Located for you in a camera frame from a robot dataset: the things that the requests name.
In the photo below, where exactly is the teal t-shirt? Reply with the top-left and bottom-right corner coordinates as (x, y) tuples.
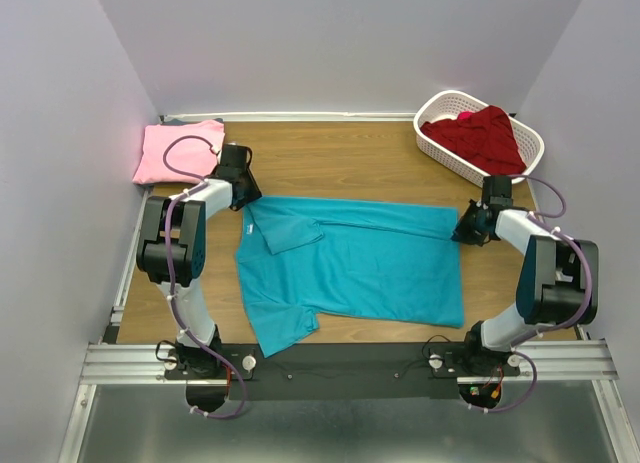
(236, 196), (464, 357)

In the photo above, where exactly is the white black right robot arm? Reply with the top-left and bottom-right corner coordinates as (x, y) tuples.
(446, 175), (599, 375)

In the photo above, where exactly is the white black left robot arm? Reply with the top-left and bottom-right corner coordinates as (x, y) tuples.
(136, 135), (262, 379)

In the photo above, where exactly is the folded pink t-shirt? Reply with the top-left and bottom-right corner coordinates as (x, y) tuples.
(132, 120), (225, 185)

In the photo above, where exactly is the dark red t-shirt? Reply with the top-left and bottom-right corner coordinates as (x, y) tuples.
(420, 105), (526, 175)

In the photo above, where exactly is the dark folded t-shirt underneath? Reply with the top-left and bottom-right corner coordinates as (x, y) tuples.
(161, 119), (224, 128)

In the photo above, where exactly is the magenta garment in basket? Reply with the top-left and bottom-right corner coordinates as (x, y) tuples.
(457, 111), (474, 121)

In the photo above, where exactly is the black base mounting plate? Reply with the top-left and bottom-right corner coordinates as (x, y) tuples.
(158, 338), (520, 404)

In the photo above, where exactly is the aluminium table frame rail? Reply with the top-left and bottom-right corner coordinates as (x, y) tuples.
(80, 340), (618, 385)

